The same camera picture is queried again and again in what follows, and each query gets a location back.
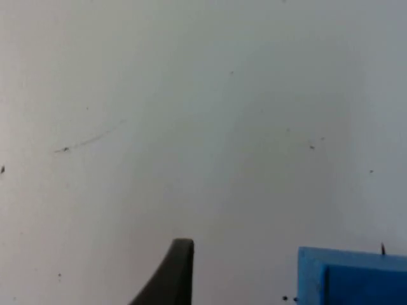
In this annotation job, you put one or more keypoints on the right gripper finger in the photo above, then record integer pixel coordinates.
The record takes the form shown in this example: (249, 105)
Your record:
(173, 279)

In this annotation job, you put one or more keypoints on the blue cube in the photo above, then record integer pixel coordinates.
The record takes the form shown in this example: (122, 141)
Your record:
(353, 279)

